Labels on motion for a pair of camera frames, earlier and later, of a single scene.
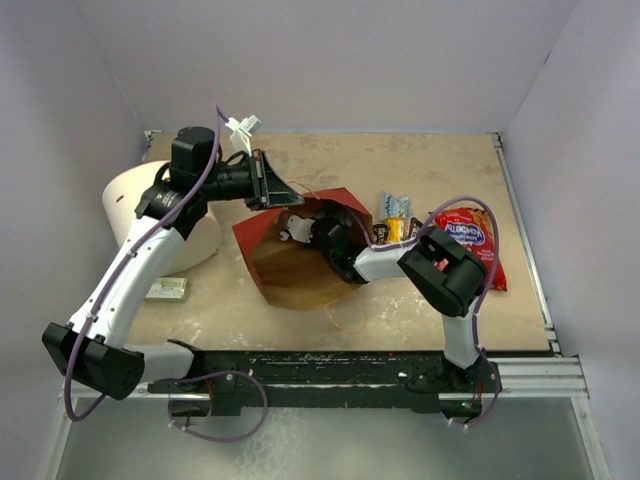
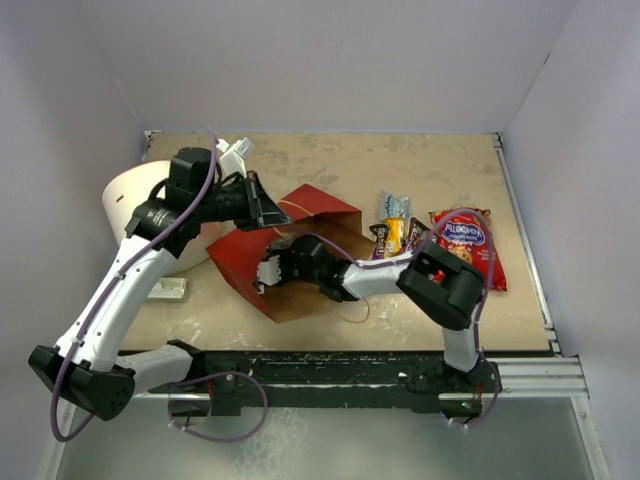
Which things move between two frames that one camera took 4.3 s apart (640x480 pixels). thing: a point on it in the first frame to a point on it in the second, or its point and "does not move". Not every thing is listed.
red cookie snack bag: [475, 230] does not move
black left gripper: [263, 180] to [260, 209]
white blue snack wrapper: [392, 207] does not move
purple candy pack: [381, 232] does not move
